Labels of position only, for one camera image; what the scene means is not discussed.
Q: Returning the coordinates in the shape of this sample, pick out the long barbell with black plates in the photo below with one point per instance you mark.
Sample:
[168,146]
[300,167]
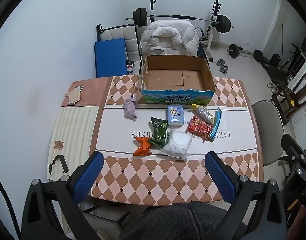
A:
[140,17]

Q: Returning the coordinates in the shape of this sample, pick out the person's right hand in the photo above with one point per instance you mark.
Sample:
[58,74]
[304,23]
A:
[303,223]

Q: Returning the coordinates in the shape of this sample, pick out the long blue packet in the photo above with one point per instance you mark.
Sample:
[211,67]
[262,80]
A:
[216,125]

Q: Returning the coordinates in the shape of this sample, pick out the white down jacket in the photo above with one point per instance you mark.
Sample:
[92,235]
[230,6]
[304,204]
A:
[168,38]

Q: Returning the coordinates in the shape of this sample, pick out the short barbell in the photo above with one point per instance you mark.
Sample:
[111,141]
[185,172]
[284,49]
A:
[234,50]

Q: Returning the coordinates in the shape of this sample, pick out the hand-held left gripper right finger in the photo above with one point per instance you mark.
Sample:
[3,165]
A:
[220,177]

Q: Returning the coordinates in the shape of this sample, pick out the white padded bench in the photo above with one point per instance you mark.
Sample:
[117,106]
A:
[129,36]

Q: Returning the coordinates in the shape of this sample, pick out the printed cardboard box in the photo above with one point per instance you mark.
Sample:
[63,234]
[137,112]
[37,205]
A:
[178,80]

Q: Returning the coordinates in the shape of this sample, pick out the dark wooden chair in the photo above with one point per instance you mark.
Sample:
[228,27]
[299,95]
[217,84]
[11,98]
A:
[301,90]

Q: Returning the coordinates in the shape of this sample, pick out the clear yellow-topped bean packet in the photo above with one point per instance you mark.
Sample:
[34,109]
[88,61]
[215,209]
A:
[203,113]

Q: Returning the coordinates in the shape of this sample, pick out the chrome dumbbell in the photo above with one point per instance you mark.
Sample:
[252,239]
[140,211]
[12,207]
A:
[221,62]
[224,69]

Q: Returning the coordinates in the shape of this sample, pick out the crumpled grey cloth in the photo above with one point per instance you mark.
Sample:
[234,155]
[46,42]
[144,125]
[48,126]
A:
[129,108]

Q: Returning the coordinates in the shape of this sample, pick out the black plastic bracket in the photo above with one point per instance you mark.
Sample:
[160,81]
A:
[64,163]

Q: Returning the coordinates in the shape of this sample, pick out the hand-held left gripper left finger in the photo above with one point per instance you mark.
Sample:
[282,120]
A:
[89,177]

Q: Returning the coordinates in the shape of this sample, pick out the cardboard scrap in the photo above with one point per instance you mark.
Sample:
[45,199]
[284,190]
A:
[74,95]

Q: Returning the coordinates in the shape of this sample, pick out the grey round chair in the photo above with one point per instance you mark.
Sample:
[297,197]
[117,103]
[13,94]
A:
[268,127]

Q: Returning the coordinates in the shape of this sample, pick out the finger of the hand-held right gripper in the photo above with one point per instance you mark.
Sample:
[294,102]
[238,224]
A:
[291,143]

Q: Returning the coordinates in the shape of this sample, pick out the brown square label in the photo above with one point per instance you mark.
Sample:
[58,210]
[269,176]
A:
[59,145]

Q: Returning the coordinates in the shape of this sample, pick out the green snack packet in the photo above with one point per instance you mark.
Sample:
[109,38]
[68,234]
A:
[158,131]

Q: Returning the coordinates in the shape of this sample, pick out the red snack packet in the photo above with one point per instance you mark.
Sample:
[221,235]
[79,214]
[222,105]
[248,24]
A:
[199,127]

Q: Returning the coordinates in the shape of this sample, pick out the orange snack packet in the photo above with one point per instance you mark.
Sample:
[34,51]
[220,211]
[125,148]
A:
[142,147]

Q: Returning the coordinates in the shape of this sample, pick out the dark fleece clothing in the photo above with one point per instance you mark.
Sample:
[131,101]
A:
[178,222]

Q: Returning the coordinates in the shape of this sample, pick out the white shoes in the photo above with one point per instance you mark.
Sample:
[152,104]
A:
[274,87]

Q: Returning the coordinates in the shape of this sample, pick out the checkered tablecloth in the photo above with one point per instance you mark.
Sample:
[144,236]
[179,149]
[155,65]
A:
[168,177]

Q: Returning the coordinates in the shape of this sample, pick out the cream striped table mat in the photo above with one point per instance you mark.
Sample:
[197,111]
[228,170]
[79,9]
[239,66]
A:
[73,130]

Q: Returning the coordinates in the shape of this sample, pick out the white plastic bag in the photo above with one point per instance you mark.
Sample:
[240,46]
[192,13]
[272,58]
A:
[178,143]

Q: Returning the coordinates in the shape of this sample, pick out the blue tissue pack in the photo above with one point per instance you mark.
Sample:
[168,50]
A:
[175,115]

